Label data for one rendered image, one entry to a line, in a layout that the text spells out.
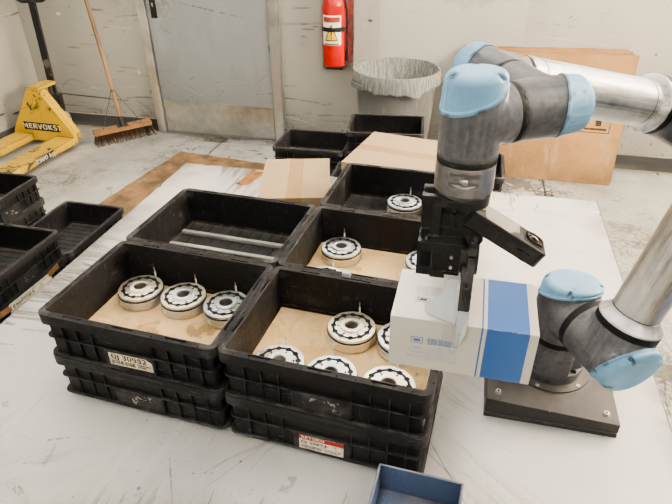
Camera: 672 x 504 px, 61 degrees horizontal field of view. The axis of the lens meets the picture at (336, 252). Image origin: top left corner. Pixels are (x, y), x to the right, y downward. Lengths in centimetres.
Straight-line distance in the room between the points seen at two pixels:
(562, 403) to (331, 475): 50
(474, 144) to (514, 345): 29
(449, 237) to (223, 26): 380
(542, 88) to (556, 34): 339
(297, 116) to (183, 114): 94
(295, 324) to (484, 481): 49
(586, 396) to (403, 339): 59
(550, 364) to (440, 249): 59
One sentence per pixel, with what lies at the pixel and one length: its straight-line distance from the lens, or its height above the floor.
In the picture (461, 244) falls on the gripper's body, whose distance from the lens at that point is 75.
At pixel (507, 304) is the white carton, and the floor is 113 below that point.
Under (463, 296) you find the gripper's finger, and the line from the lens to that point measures 77.
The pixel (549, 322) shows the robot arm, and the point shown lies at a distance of 122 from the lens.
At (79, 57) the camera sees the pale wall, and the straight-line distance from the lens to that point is 517.
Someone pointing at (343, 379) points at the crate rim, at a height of 93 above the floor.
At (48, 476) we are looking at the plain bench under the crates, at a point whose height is 70.
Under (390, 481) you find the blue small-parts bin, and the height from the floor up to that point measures 73.
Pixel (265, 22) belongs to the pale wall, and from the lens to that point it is 432.
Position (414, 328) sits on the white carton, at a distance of 81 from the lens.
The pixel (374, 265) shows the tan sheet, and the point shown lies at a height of 83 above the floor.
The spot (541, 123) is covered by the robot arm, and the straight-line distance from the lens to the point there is 73.
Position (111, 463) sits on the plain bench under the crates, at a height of 70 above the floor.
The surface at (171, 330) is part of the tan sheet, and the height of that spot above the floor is 83.
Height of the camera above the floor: 163
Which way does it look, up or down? 32 degrees down
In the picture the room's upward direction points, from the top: 1 degrees counter-clockwise
